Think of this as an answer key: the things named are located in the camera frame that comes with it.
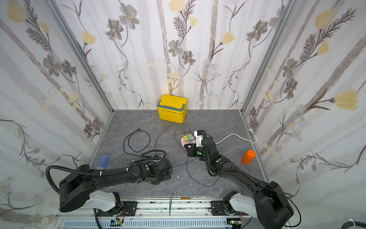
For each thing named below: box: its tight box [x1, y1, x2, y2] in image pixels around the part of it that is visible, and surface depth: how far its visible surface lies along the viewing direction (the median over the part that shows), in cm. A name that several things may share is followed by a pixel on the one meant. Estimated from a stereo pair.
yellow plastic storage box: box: [156, 93, 188, 124], surface depth 107 cm
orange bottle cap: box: [241, 149, 256, 166], surface depth 87 cm
